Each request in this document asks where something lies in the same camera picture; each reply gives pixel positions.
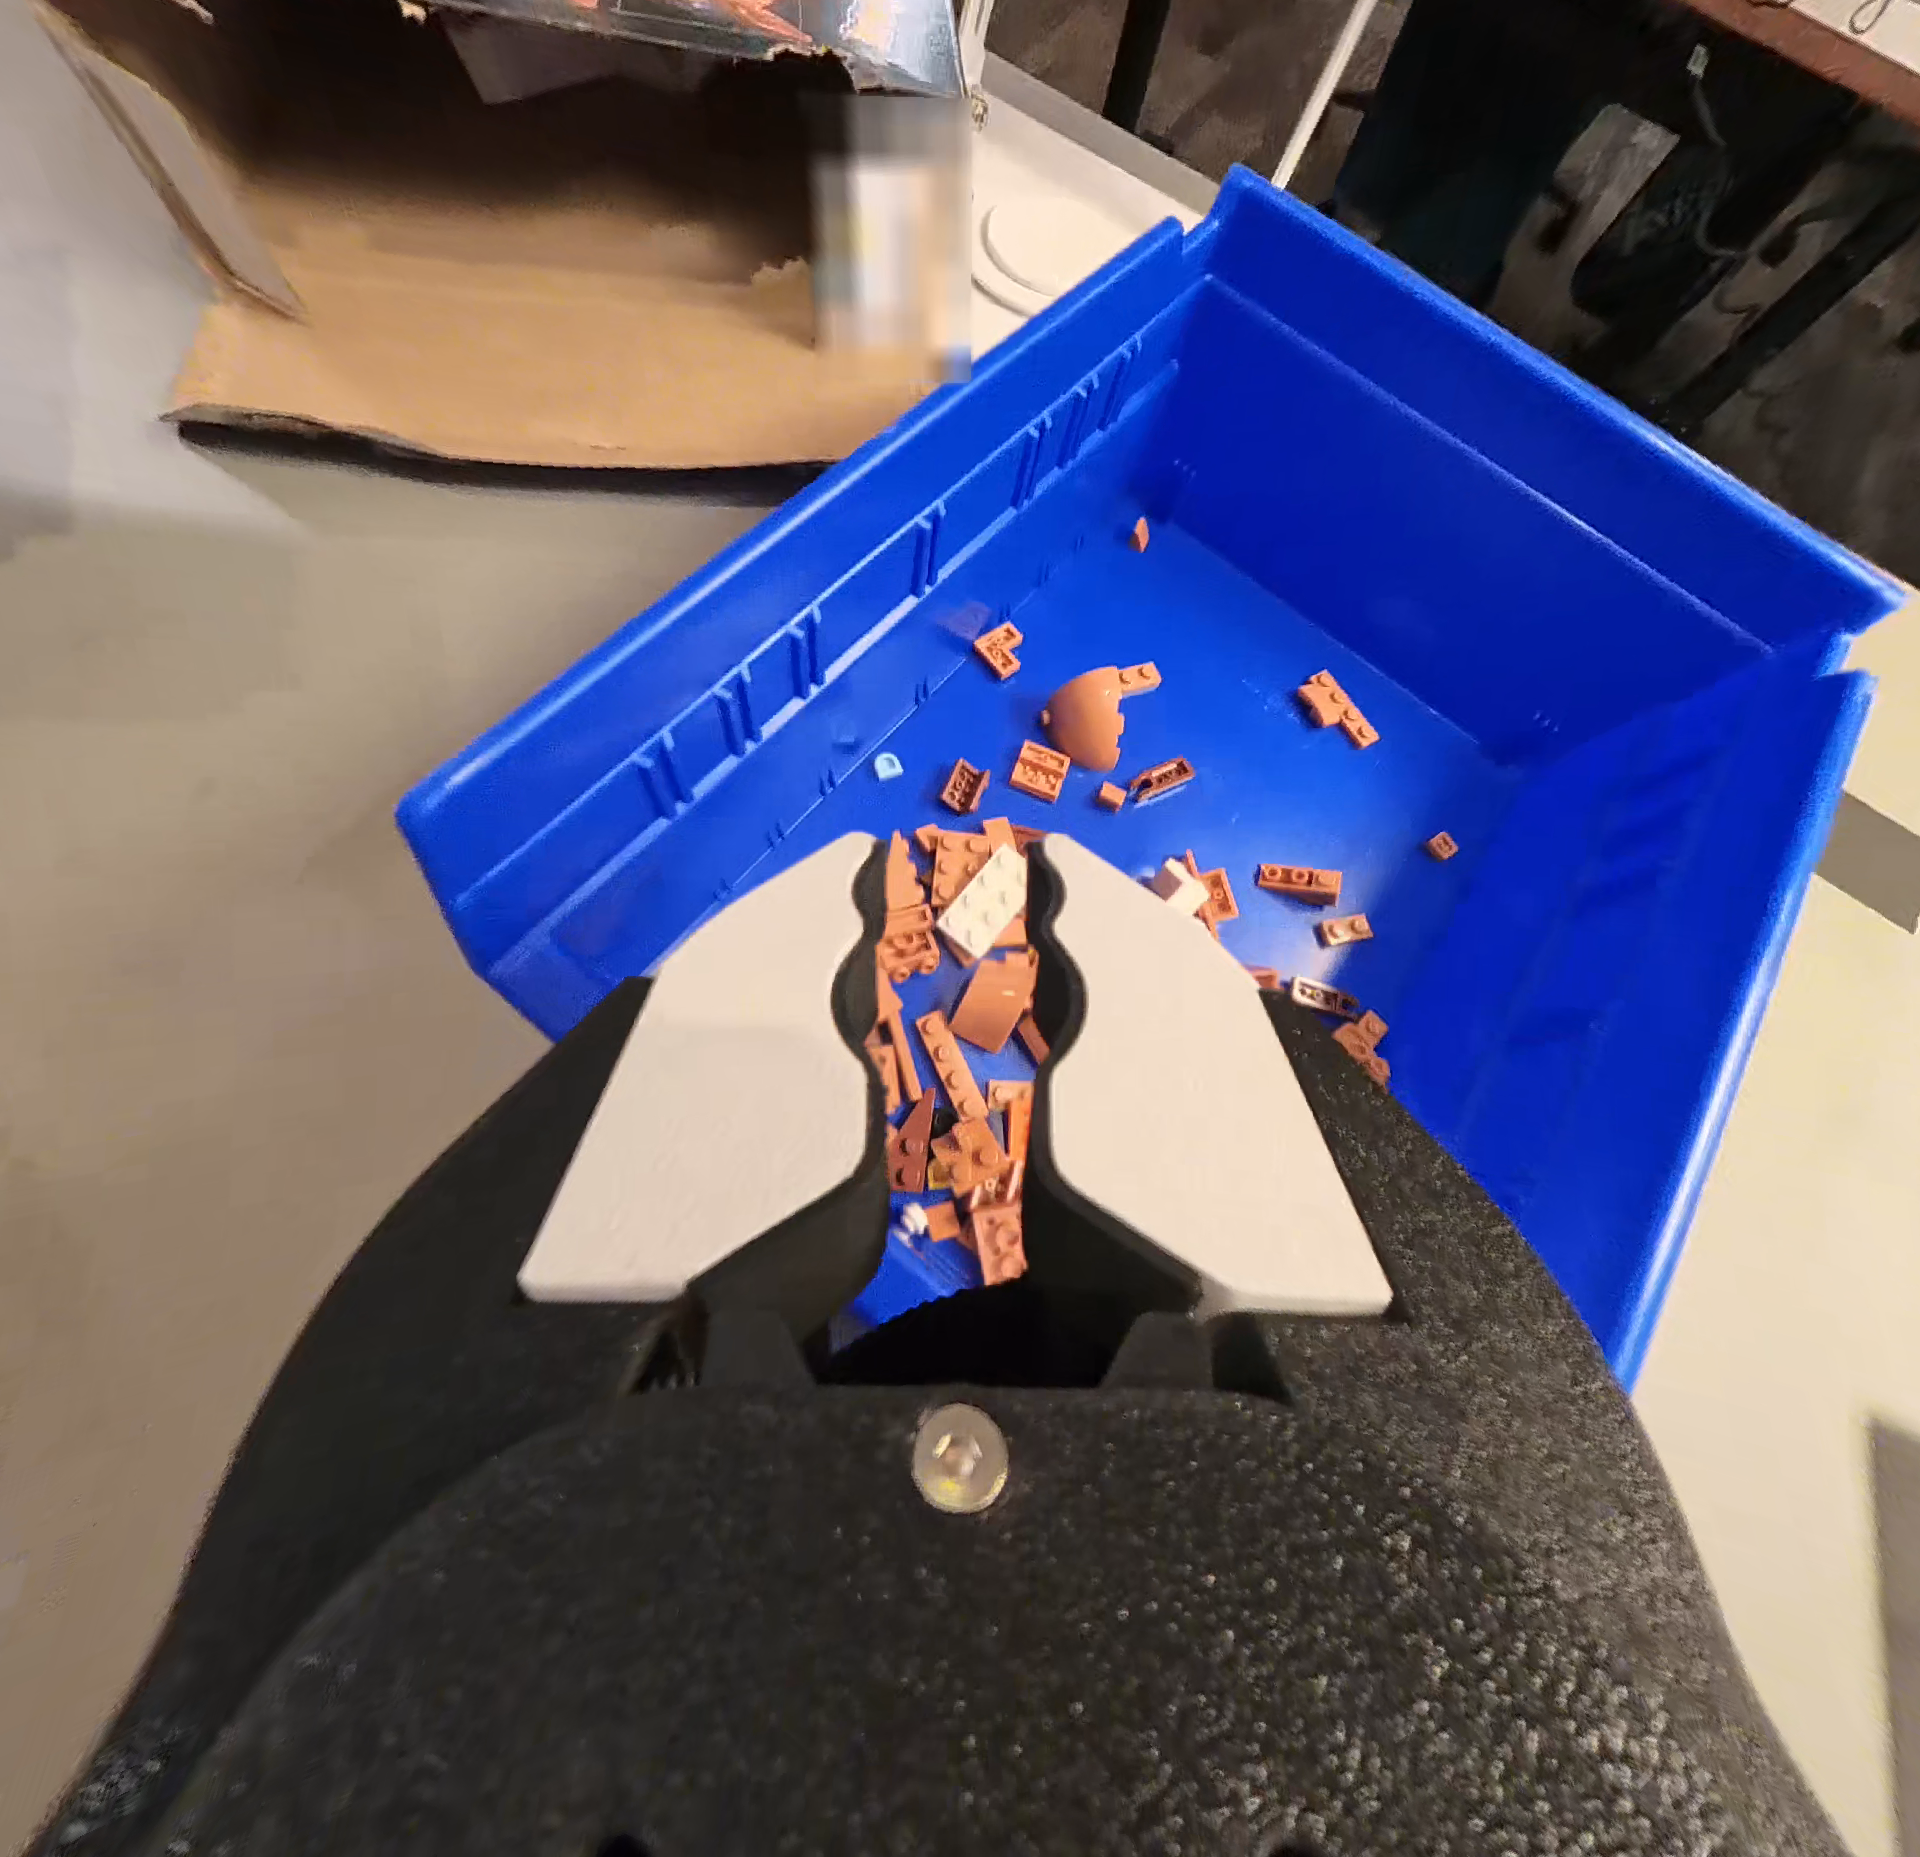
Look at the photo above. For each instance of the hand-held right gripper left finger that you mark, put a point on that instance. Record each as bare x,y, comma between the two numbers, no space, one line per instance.
705,1153

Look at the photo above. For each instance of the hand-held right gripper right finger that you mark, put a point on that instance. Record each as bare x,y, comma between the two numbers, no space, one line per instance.
1201,1153

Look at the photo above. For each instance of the pile of brown toy bricks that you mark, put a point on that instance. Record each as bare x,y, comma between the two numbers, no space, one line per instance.
976,1050

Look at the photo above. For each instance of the blue plastic bin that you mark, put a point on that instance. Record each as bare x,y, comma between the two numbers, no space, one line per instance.
1500,570

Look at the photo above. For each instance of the brown dome toy piece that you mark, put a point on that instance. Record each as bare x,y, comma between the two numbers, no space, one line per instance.
1086,718

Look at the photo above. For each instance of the printed cardboard box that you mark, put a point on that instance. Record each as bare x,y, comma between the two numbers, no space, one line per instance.
451,267

